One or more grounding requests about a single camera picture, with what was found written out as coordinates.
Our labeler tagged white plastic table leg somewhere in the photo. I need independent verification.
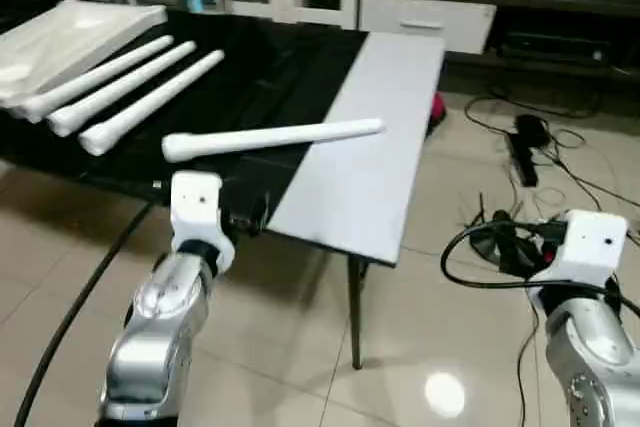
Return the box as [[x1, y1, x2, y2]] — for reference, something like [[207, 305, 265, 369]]
[[78, 50, 227, 157], [162, 118, 386, 164], [20, 35, 174, 124], [47, 41, 198, 138]]

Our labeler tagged white plastic table top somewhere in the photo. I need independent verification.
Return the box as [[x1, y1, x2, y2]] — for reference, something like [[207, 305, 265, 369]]
[[0, 0, 168, 113]]

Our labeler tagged black floor power strip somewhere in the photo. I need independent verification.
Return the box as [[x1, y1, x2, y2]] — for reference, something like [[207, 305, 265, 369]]
[[505, 115, 551, 188]]

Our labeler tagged black table mat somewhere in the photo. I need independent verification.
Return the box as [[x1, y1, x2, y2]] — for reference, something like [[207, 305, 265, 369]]
[[0, 2, 371, 218]]

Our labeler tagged white side table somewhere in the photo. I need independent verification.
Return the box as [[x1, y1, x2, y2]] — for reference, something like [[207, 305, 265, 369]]
[[268, 32, 447, 269]]

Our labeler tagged black side table leg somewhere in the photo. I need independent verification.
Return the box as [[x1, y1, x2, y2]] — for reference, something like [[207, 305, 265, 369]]
[[346, 255, 369, 370]]

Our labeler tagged red canister appliance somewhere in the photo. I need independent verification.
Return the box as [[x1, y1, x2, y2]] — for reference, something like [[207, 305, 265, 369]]
[[428, 92, 448, 140]]

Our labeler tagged black low media cabinet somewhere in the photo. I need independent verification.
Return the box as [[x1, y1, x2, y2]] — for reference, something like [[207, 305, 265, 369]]
[[495, 0, 640, 70]]

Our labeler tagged white drawer unit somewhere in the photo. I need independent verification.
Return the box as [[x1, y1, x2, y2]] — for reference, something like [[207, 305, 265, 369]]
[[357, 0, 497, 54]]

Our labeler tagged black floor cable bundle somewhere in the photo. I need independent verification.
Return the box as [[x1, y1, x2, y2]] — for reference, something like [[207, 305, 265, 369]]
[[465, 92, 640, 238]]

